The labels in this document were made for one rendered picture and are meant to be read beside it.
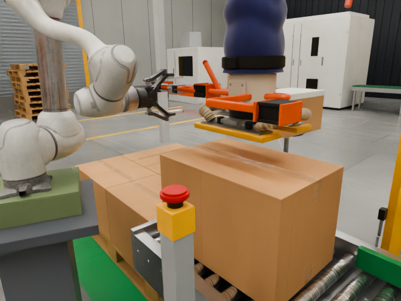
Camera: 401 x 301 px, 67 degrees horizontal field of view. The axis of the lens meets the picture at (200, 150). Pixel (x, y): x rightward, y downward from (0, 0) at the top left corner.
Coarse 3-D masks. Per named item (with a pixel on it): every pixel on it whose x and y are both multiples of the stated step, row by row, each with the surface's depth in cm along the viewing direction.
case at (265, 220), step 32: (160, 160) 128; (192, 160) 119; (224, 160) 119; (256, 160) 118; (288, 160) 117; (192, 192) 116; (224, 192) 102; (256, 192) 91; (288, 192) 89; (320, 192) 101; (224, 224) 105; (256, 224) 94; (288, 224) 90; (320, 224) 106; (224, 256) 109; (256, 256) 97; (288, 256) 95; (320, 256) 112; (256, 288) 100; (288, 288) 99
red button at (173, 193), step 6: (168, 186) 72; (174, 186) 72; (180, 186) 72; (162, 192) 69; (168, 192) 69; (174, 192) 69; (180, 192) 68; (186, 192) 70; (162, 198) 68; (168, 198) 67; (174, 198) 67; (180, 198) 67; (186, 198) 69; (168, 204) 70; (174, 204) 69; (180, 204) 70
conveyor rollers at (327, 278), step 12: (156, 240) 137; (336, 264) 119; (348, 264) 120; (216, 276) 114; (324, 276) 112; (336, 276) 114; (360, 276) 112; (372, 276) 114; (228, 288) 107; (312, 288) 107; (324, 288) 109; (348, 288) 106; (360, 288) 108; (384, 288) 106; (396, 288) 106; (252, 300) 102; (300, 300) 102; (312, 300) 104; (336, 300) 101; (348, 300) 102; (372, 300) 102; (384, 300) 101
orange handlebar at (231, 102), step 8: (184, 88) 138; (192, 88) 134; (224, 88) 125; (224, 96) 98; (232, 96) 99; (240, 96) 101; (248, 96) 104; (264, 96) 105; (272, 96) 102; (280, 96) 100; (288, 96) 101; (208, 104) 92; (216, 104) 89; (224, 104) 86; (232, 104) 84; (240, 104) 82; (248, 104) 80
